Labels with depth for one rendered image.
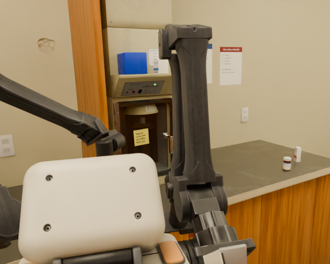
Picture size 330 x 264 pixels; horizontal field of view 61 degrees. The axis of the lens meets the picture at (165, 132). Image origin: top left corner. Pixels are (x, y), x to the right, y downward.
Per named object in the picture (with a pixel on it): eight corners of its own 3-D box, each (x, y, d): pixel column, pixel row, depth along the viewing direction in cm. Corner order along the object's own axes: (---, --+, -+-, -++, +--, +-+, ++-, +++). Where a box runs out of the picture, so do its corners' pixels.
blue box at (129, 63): (118, 74, 124) (116, 53, 122) (139, 74, 129) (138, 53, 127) (125, 74, 115) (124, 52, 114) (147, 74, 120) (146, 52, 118)
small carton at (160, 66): (153, 73, 129) (153, 60, 128) (163, 73, 132) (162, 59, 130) (158, 73, 125) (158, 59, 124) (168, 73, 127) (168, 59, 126)
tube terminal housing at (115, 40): (103, 178, 157) (92, 34, 141) (155, 167, 172) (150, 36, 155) (118, 194, 135) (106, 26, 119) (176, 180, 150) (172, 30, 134)
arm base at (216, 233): (194, 256, 48) (257, 245, 50) (183, 212, 53) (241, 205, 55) (186, 271, 54) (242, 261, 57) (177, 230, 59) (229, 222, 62)
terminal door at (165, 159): (119, 185, 134) (113, 101, 126) (174, 173, 148) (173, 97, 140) (120, 185, 134) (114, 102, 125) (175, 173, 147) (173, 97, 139)
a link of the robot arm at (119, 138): (76, 133, 94) (93, 119, 90) (96, 126, 104) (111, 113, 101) (97, 163, 94) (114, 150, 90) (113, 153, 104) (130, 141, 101)
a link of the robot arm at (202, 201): (197, 221, 54) (223, 218, 55) (185, 177, 60) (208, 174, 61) (189, 239, 61) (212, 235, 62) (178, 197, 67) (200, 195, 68)
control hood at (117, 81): (111, 97, 125) (109, 75, 123) (174, 92, 140) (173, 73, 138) (119, 99, 115) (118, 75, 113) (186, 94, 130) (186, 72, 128)
